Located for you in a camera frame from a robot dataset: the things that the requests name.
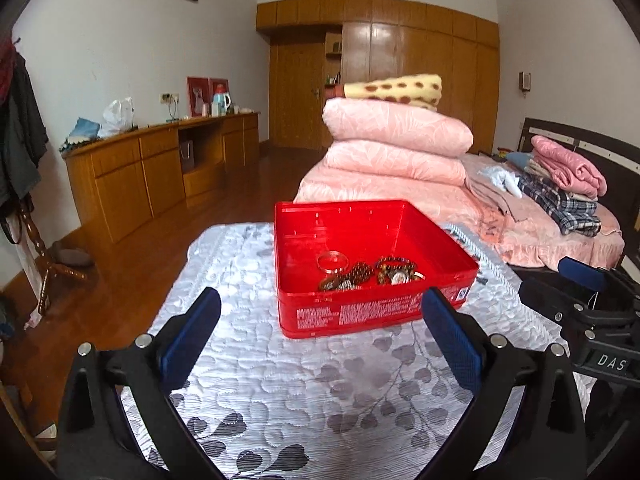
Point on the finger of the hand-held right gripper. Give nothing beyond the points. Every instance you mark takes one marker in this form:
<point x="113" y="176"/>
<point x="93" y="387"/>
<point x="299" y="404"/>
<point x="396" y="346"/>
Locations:
<point x="550" y="297"/>
<point x="582" y="272"/>

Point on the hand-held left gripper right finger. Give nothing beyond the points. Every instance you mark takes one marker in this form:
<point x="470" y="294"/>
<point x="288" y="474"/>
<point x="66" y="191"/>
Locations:
<point x="452" y="340"/>

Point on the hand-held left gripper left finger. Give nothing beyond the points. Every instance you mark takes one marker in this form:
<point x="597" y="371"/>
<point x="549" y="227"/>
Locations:
<point x="192" y="335"/>

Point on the metal wrist watch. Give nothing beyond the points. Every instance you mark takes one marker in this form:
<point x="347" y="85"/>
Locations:
<point x="400" y="276"/>

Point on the red plastic box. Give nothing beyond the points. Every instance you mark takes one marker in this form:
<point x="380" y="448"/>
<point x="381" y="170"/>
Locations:
<point x="350" y="315"/>

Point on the plaid shirt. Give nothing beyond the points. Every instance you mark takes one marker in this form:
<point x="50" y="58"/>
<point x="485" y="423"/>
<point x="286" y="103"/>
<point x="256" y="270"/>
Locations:
<point x="565" y="207"/>

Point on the folded pink blanket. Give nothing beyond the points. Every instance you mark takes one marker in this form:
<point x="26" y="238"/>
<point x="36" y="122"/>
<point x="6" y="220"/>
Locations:
<point x="570" y="170"/>

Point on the beige cloth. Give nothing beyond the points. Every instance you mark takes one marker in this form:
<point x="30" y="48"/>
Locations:
<point x="492" y="205"/>

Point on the white cloth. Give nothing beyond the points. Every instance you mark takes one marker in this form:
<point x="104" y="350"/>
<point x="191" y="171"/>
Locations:
<point x="500" y="179"/>

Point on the grey leaf quilted table cover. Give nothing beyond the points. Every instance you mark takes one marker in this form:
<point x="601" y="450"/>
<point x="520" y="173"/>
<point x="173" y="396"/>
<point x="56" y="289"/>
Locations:
<point x="310" y="400"/>

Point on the grey slippers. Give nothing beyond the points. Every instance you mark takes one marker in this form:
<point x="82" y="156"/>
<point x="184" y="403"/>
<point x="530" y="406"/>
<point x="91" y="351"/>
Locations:
<point x="70" y="257"/>

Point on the wooden coat rack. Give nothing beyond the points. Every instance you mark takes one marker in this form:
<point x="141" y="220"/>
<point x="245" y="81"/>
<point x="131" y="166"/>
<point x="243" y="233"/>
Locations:
<point x="44" y="260"/>

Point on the wooden sideboard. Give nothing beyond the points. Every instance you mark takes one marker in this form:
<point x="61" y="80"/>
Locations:
<point x="125" y="180"/>

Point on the grey gift bag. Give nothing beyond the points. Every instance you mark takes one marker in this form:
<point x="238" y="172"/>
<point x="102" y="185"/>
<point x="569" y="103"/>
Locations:
<point x="187" y="156"/>

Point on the folded pink quilt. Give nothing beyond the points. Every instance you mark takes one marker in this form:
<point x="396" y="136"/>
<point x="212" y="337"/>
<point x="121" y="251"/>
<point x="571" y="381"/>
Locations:
<point x="395" y="127"/>
<point x="395" y="164"/>

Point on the white plastic bag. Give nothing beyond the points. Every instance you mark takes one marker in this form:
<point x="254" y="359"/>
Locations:
<point x="119" y="117"/>

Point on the blue cloth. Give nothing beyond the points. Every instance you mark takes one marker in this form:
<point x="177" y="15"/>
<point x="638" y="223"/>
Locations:
<point x="80" y="133"/>

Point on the teal thermos jug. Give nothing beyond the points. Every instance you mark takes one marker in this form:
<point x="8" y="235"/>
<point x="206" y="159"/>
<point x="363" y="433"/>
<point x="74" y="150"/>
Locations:
<point x="220" y="101"/>

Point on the yellow spotted blanket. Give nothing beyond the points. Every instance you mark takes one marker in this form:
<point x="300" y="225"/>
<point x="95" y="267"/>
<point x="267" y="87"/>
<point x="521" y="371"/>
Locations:
<point x="390" y="91"/>

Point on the dark jacket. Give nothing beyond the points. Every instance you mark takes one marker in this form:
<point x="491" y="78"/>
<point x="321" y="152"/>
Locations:
<point x="19" y="130"/>

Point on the wooden wardrobe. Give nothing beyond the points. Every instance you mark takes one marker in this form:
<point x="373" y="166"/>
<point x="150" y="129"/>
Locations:
<point x="400" y="45"/>

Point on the red scarf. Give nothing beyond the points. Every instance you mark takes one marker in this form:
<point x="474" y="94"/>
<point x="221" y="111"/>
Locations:
<point x="5" y="70"/>

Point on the dark wooden bed frame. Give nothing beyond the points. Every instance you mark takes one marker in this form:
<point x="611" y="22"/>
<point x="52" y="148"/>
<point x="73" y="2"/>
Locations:
<point x="620" y="160"/>

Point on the wall intercom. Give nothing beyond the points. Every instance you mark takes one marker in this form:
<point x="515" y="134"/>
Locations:
<point x="525" y="81"/>

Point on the wall socket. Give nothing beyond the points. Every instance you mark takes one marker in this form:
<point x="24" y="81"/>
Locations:
<point x="169" y="97"/>

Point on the red photo frame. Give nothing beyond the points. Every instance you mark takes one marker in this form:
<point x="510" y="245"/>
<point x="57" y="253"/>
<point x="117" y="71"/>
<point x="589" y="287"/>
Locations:
<point x="197" y="95"/>
<point x="222" y="82"/>

